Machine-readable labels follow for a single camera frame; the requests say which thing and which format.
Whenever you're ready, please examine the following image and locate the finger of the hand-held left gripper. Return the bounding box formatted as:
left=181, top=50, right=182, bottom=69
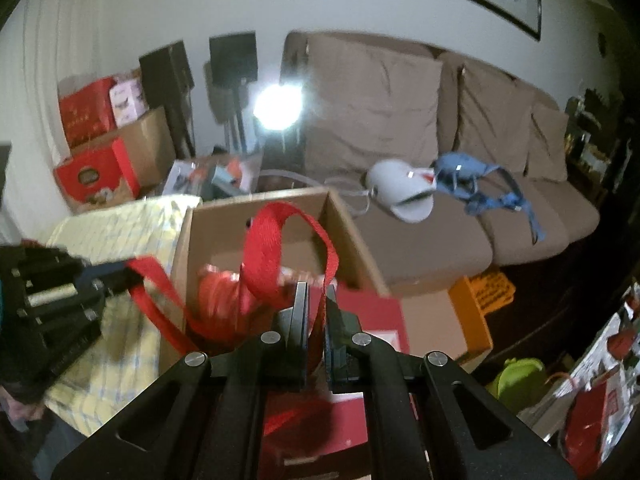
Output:
left=74, top=259, right=144, bottom=299

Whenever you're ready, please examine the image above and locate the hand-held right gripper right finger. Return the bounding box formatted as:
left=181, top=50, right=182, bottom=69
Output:
left=323, top=284, right=576, bottom=480

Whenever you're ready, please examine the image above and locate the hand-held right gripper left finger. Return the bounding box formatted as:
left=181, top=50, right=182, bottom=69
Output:
left=50, top=281, right=309, bottom=480

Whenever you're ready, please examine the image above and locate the red plastic twine ball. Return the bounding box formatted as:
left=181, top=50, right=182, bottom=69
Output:
left=194, top=264, right=302, bottom=342

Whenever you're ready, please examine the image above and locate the red paper gift bag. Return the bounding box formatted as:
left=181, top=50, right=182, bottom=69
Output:
left=125, top=200, right=414, bottom=467

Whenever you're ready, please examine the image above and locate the large cardboard box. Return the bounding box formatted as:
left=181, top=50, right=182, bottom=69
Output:
left=159, top=186, right=392, bottom=480

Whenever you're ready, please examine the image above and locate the person's left hand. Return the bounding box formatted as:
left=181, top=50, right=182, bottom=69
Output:
left=0, top=386, right=47, bottom=422

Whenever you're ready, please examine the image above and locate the yellow plaid tablecloth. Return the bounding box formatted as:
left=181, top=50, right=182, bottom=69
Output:
left=41, top=196, right=202, bottom=437

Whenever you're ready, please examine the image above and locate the red chocolate gift box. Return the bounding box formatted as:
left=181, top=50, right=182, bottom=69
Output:
left=53, top=138, right=143, bottom=212

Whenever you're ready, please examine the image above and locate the brown cardboard carton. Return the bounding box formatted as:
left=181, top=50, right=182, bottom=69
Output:
left=66, top=105, right=178, bottom=197

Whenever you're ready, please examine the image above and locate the floor clutter pile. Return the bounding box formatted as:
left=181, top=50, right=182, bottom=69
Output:
left=161, top=151, right=264, bottom=199

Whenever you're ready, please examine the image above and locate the brown sofa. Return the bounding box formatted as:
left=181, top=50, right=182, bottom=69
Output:
left=281, top=31, right=602, bottom=287

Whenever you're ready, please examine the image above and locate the red gold gift box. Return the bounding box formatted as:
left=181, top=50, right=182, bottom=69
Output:
left=58, top=76, right=118, bottom=149

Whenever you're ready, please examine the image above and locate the white hooded device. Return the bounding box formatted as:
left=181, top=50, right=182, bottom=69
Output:
left=364, top=159, right=437, bottom=224

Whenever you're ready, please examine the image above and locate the white pink tissue box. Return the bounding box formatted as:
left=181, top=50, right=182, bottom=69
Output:
left=108, top=79, right=151, bottom=129

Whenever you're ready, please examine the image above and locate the green plastic container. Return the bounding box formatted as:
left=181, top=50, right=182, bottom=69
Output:
left=484, top=356, right=549, bottom=409

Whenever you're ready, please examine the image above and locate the white curtain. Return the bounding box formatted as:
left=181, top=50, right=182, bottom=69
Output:
left=0, top=0, right=128, bottom=243

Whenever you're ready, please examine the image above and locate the black speaker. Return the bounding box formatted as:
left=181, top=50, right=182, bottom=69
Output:
left=138, top=41, right=196, bottom=107
left=208, top=31, right=259, bottom=84

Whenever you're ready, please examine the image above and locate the bright lamp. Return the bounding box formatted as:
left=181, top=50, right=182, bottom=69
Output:
left=251, top=81, right=307, bottom=132

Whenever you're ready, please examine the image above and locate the large brown cushion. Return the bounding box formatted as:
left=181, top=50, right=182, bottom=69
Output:
left=304, top=34, right=444, bottom=182

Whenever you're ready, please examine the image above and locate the patterned table cover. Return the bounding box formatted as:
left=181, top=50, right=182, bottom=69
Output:
left=519, top=284, right=640, bottom=442

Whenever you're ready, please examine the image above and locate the red box with white print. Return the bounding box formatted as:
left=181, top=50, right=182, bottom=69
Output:
left=561, top=376, right=639, bottom=479

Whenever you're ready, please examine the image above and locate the medium brown cushion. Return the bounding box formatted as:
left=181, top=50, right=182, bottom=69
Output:
left=456, top=61, right=534, bottom=177

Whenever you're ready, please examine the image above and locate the small brown cushion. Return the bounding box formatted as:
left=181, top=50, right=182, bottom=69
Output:
left=526, top=101, right=572, bottom=184

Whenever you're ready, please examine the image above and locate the cluttered shelf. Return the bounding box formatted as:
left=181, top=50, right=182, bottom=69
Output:
left=564, top=86, right=640, bottom=202

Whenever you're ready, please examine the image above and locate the white cable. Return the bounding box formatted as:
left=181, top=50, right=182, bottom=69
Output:
left=259, top=169, right=374, bottom=217

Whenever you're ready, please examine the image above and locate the blue strap harness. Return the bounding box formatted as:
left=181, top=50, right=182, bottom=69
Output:
left=431, top=151, right=547, bottom=247

